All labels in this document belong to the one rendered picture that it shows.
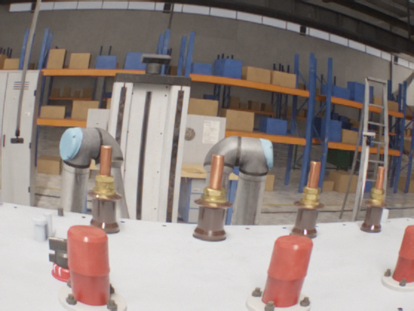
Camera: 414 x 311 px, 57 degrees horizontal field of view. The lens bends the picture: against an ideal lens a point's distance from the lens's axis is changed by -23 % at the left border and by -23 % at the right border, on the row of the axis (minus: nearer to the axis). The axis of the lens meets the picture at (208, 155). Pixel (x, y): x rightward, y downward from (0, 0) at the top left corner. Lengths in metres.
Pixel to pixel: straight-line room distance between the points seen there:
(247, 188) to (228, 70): 7.33
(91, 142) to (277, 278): 1.03
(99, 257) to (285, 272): 0.29
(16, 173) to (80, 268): 5.10
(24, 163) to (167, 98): 3.83
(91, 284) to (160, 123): 1.47
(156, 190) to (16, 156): 3.79
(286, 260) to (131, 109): 1.41
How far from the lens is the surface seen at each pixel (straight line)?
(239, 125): 9.31
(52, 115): 8.83
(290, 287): 0.74
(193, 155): 6.03
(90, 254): 0.65
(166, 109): 2.07
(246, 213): 1.91
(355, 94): 10.48
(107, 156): 1.09
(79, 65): 8.77
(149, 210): 2.12
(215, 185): 1.14
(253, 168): 1.84
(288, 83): 9.56
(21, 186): 5.75
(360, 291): 0.90
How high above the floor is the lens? 1.70
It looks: 7 degrees down
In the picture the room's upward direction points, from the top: 6 degrees clockwise
